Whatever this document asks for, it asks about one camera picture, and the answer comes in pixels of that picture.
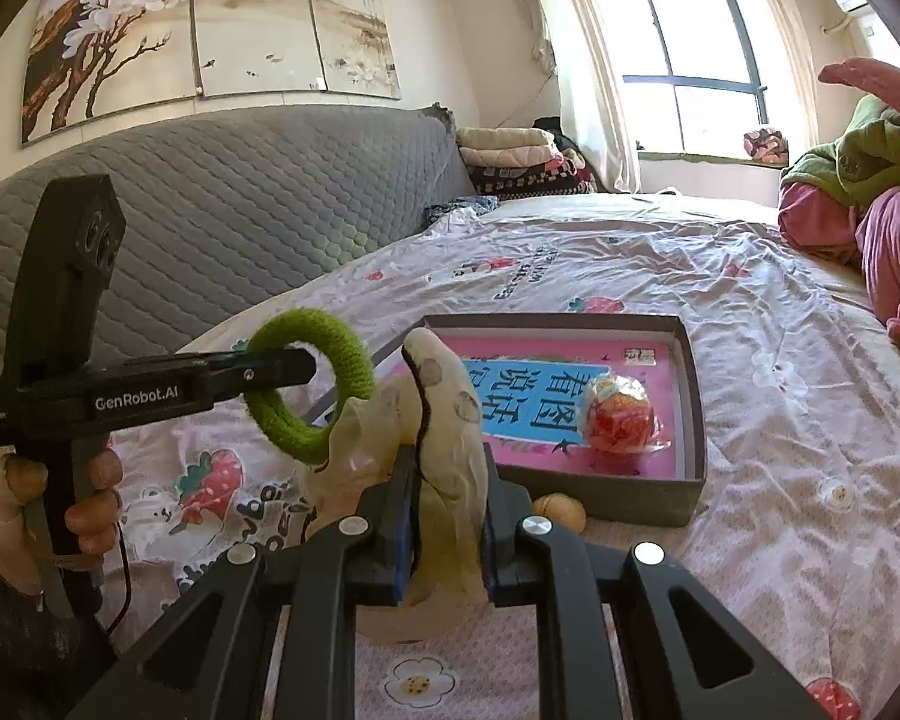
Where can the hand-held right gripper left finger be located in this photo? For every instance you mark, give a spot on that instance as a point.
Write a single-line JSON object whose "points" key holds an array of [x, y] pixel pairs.
{"points": [[401, 540]]}

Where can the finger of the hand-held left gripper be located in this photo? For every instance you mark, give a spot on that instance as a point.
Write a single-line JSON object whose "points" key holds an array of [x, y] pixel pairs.
{"points": [[270, 373]]}

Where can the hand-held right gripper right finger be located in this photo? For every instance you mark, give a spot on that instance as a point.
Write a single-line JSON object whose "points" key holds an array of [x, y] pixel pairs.
{"points": [[489, 562]]}

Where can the small beige ball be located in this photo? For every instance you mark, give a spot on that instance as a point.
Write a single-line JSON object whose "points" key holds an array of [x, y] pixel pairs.
{"points": [[562, 514]]}

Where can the cream plush toy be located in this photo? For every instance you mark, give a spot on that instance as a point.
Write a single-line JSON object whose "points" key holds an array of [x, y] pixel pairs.
{"points": [[450, 427]]}

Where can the grey cardboard box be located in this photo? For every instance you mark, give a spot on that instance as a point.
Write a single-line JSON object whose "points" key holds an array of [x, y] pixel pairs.
{"points": [[615, 502]]}

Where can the clear red snack packet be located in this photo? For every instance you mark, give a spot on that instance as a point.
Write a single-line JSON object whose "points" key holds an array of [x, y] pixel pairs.
{"points": [[619, 416]]}

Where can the person's left forearm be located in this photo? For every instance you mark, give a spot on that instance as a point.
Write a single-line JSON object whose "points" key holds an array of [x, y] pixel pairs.
{"points": [[15, 652]]}

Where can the person's left hand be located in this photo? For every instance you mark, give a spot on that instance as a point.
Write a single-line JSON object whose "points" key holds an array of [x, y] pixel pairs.
{"points": [[11, 517]]}

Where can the grey quilted headboard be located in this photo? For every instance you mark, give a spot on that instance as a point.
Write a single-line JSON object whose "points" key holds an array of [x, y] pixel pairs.
{"points": [[232, 187]]}

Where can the pink book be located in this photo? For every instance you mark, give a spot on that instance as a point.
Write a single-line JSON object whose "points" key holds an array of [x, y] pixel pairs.
{"points": [[645, 390]]}

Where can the blue patterned cloth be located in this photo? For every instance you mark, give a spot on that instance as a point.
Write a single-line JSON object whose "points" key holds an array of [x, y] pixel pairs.
{"points": [[461, 208]]}

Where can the pink folded blanket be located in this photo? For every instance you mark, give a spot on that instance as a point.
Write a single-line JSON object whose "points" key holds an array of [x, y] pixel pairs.
{"points": [[510, 156]]}

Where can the dark checked folded blanket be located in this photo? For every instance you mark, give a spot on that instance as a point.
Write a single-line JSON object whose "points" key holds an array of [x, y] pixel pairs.
{"points": [[532, 178]]}

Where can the cream folded blanket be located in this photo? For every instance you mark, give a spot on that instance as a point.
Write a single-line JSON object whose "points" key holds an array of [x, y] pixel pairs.
{"points": [[502, 137]]}

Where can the printed bed sheet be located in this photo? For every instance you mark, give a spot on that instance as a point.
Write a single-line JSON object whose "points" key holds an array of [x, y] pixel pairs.
{"points": [[757, 315]]}

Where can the dark cloth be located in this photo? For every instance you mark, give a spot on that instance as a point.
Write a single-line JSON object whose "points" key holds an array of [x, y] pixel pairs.
{"points": [[559, 131]]}

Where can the white curtain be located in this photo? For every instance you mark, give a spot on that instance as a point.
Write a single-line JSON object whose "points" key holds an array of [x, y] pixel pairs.
{"points": [[784, 52], [577, 67]]}

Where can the patterned cushion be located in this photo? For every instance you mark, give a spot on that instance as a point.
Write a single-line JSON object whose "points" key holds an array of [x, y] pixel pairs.
{"points": [[765, 144]]}

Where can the window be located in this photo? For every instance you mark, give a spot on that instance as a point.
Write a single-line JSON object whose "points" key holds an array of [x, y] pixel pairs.
{"points": [[690, 60]]}

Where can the green blanket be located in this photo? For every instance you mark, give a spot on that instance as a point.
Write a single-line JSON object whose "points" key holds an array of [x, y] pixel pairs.
{"points": [[870, 157]]}

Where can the pink quilted mat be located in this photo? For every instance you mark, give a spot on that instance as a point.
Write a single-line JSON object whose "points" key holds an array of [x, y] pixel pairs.
{"points": [[877, 86]]}

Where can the floral wall painting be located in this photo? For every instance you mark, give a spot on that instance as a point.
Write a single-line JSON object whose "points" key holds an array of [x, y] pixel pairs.
{"points": [[157, 30]]}

